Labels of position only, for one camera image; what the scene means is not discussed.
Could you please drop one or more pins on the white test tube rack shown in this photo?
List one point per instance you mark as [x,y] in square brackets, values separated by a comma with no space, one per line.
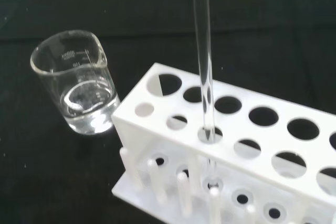
[225,150]

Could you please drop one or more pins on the small clear glass beaker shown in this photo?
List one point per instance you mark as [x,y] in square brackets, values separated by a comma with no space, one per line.
[78,87]

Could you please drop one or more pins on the black bench cloth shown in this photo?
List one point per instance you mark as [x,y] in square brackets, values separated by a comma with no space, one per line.
[131,11]

